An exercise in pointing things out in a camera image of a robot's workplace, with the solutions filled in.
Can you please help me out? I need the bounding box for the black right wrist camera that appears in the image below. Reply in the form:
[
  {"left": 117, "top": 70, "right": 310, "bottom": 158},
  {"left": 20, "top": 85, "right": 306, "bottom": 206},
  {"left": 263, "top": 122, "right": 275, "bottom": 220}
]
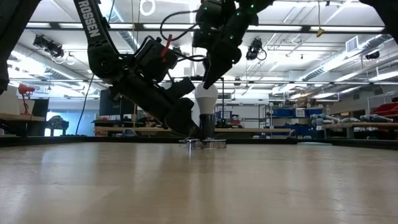
[{"left": 192, "top": 0, "right": 233, "bottom": 50}]

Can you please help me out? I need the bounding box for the black overhead camera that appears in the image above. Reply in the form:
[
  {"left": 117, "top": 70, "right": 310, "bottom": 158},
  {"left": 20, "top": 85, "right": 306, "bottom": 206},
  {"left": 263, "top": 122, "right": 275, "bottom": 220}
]
[{"left": 245, "top": 37, "right": 267, "bottom": 62}]

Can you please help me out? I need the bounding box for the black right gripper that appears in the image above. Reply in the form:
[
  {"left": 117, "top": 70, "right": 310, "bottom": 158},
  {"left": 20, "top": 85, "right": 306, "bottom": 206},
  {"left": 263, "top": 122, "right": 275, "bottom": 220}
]
[{"left": 202, "top": 0, "right": 276, "bottom": 90}]

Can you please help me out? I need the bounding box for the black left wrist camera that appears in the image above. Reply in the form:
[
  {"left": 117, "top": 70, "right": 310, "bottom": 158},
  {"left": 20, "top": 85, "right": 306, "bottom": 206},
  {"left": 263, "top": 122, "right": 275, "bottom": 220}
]
[{"left": 133, "top": 35, "right": 178, "bottom": 83}]

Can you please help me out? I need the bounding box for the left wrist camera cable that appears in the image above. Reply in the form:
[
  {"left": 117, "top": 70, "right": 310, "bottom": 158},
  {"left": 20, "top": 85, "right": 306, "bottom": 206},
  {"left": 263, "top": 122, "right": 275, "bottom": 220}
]
[{"left": 167, "top": 46, "right": 208, "bottom": 63}]

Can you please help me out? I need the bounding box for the thin yellow hanging cord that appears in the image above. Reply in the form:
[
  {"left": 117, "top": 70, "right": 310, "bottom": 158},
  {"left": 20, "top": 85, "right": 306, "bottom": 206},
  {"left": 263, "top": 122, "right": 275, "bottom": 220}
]
[{"left": 130, "top": 0, "right": 140, "bottom": 127}]

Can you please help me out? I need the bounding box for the black camera with cable loops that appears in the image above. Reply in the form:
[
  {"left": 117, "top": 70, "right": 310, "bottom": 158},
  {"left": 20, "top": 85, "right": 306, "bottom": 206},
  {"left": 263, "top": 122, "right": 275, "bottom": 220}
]
[{"left": 32, "top": 34, "right": 77, "bottom": 66}]

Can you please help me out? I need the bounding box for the white hanging ring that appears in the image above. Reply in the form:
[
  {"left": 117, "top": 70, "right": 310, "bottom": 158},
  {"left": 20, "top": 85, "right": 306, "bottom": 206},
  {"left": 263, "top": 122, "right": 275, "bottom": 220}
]
[{"left": 139, "top": 0, "right": 156, "bottom": 17}]

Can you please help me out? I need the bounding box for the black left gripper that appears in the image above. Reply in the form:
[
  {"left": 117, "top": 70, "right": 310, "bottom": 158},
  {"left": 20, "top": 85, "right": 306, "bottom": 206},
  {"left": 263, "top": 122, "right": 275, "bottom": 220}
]
[{"left": 108, "top": 73, "right": 203, "bottom": 138}]

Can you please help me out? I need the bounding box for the white lightbulb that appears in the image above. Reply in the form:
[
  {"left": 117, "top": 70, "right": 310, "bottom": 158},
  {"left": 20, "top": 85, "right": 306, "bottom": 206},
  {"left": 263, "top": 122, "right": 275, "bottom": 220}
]
[{"left": 194, "top": 82, "right": 220, "bottom": 115}]

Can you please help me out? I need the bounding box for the hanging black cable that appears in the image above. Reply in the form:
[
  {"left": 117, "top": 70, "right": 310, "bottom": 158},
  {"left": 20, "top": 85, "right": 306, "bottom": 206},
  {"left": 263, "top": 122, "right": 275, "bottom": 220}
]
[{"left": 75, "top": 73, "right": 95, "bottom": 135}]

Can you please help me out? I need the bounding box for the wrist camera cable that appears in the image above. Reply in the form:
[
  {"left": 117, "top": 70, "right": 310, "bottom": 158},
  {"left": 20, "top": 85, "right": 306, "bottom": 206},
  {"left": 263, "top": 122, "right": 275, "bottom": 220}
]
[
  {"left": 160, "top": 10, "right": 203, "bottom": 43},
  {"left": 167, "top": 46, "right": 208, "bottom": 63}
]

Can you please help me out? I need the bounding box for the hanging yellow tag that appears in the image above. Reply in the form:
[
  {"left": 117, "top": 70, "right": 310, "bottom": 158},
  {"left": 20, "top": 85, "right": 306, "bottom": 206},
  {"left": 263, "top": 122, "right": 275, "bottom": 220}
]
[{"left": 316, "top": 0, "right": 325, "bottom": 38}]

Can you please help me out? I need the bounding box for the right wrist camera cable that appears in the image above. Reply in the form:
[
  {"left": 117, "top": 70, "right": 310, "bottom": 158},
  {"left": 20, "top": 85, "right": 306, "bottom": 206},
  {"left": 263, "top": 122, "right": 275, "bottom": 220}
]
[{"left": 160, "top": 10, "right": 203, "bottom": 43}]

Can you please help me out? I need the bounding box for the black aluminium rig frame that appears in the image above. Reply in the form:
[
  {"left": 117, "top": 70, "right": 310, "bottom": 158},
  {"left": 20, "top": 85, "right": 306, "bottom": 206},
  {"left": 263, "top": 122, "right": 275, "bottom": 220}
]
[{"left": 0, "top": 22, "right": 398, "bottom": 151}]

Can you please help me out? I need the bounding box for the wooden workbench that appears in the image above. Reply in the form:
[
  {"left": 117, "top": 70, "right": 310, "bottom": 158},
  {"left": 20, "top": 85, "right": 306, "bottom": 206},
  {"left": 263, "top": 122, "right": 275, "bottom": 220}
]
[
  {"left": 323, "top": 122, "right": 398, "bottom": 140},
  {"left": 95, "top": 126, "right": 293, "bottom": 138},
  {"left": 0, "top": 113, "right": 46, "bottom": 138}
]

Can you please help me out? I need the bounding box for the black monitor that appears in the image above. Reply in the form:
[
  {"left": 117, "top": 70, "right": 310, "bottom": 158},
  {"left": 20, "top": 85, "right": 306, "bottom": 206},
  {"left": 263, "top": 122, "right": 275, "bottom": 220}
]
[{"left": 99, "top": 89, "right": 136, "bottom": 116}]

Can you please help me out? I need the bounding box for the red desk lamp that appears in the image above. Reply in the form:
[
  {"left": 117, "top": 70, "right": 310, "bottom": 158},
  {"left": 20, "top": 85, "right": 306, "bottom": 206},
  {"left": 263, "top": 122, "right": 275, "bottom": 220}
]
[{"left": 17, "top": 83, "right": 36, "bottom": 116}]

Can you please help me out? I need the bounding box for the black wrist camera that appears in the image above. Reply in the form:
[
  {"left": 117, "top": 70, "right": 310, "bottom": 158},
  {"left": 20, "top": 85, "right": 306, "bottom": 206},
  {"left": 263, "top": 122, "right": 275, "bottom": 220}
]
[
  {"left": 192, "top": 0, "right": 233, "bottom": 50},
  {"left": 133, "top": 35, "right": 178, "bottom": 83}
]

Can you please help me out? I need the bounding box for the red tape strip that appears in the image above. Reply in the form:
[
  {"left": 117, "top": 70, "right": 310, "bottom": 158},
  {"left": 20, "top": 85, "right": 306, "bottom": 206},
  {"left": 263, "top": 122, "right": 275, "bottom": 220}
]
[{"left": 160, "top": 34, "right": 174, "bottom": 63}]

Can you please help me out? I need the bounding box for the chrome lamp socket base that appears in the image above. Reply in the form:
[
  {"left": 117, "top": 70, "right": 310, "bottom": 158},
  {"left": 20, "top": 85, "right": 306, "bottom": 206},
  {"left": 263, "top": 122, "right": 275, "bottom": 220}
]
[{"left": 178, "top": 113, "right": 228, "bottom": 150}]

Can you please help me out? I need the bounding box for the shelf with blue bins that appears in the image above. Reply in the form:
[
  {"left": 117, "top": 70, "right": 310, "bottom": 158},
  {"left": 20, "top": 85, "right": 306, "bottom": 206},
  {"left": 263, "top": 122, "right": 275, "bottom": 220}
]
[{"left": 271, "top": 107, "right": 325, "bottom": 140}]

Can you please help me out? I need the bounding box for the person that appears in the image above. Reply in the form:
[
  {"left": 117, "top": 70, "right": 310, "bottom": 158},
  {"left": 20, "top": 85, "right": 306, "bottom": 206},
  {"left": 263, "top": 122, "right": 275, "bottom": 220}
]
[{"left": 136, "top": 112, "right": 159, "bottom": 126}]

